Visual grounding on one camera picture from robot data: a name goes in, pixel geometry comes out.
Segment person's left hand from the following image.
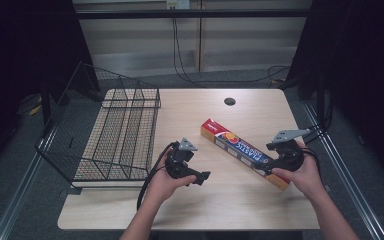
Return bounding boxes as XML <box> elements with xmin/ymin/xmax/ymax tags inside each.
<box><xmin>144</xmin><ymin>148</ymin><xmax>198</xmax><ymax>206</ymax></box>

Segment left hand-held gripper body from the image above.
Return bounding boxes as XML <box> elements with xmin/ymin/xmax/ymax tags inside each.
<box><xmin>164</xmin><ymin>137</ymin><xmax>202</xmax><ymax>181</ymax></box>

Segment black horizontal frame bar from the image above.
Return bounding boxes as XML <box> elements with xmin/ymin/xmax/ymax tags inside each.
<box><xmin>75</xmin><ymin>9</ymin><xmax>313</xmax><ymax>20</ymax></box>

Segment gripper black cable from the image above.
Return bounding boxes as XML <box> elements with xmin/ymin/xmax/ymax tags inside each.
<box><xmin>299</xmin><ymin>124</ymin><xmax>326</xmax><ymax>188</ymax></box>
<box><xmin>136</xmin><ymin>141</ymin><xmax>181</xmax><ymax>212</ymax></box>

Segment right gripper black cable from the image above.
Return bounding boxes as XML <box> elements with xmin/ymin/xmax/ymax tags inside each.
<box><xmin>299</xmin><ymin>124</ymin><xmax>326</xmax><ymax>188</ymax></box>

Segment black floor cable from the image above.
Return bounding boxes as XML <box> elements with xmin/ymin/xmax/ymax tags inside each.
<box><xmin>171</xmin><ymin>17</ymin><xmax>293</xmax><ymax>85</ymax></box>

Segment white wall outlet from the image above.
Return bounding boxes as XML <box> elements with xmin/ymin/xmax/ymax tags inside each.
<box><xmin>166</xmin><ymin>0</ymin><xmax>191</xmax><ymax>10</ymax></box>

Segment plastic wrap box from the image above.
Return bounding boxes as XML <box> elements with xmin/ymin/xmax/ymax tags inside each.
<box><xmin>200</xmin><ymin>118</ymin><xmax>292</xmax><ymax>192</ymax></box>

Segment black wire basket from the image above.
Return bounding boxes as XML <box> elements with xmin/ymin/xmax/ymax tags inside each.
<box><xmin>34</xmin><ymin>61</ymin><xmax>163</xmax><ymax>190</ymax></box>

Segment black curtain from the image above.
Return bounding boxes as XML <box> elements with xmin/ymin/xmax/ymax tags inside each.
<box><xmin>285</xmin><ymin>0</ymin><xmax>384</xmax><ymax>189</ymax></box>
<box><xmin>0</xmin><ymin>0</ymin><xmax>100</xmax><ymax>181</ymax></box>

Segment person's right hand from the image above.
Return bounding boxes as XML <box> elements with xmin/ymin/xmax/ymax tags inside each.
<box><xmin>271</xmin><ymin>141</ymin><xmax>326</xmax><ymax>202</ymax></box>

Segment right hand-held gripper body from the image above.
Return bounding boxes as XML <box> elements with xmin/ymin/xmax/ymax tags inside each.
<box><xmin>265</xmin><ymin>128</ymin><xmax>312</xmax><ymax>173</ymax></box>

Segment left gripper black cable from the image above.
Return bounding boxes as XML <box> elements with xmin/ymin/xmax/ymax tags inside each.
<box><xmin>136</xmin><ymin>141</ymin><xmax>181</xmax><ymax>212</ymax></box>

